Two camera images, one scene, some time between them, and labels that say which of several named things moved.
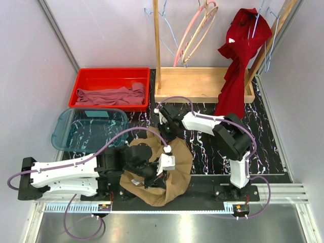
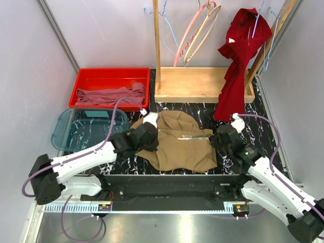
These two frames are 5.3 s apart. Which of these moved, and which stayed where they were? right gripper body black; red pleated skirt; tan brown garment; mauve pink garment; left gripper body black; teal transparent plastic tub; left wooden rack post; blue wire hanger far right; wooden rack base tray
Moved: left gripper body black; tan brown garment; right gripper body black
Stayed: blue wire hanger far right; red pleated skirt; left wooden rack post; mauve pink garment; wooden rack base tray; teal transparent plastic tub
